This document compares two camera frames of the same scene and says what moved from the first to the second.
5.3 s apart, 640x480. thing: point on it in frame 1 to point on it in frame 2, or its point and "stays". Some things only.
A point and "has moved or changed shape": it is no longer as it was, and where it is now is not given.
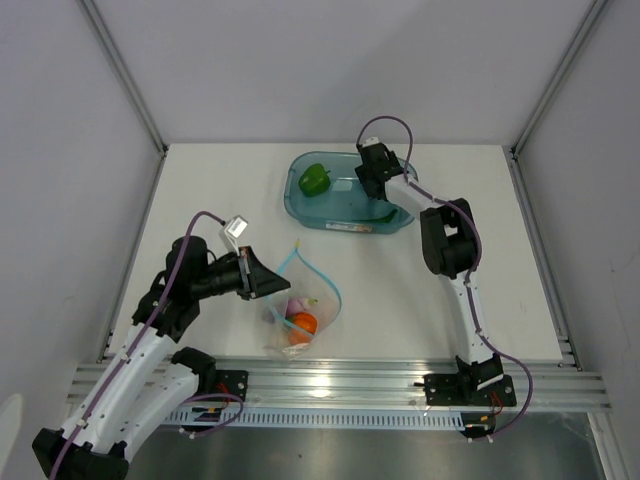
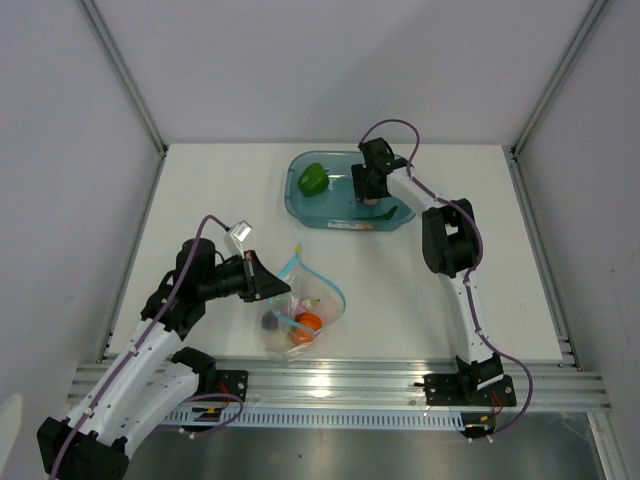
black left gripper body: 231,276 stays
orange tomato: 303,328 stays
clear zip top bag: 296,317 stays
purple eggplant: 295,306 has moved or changed shape
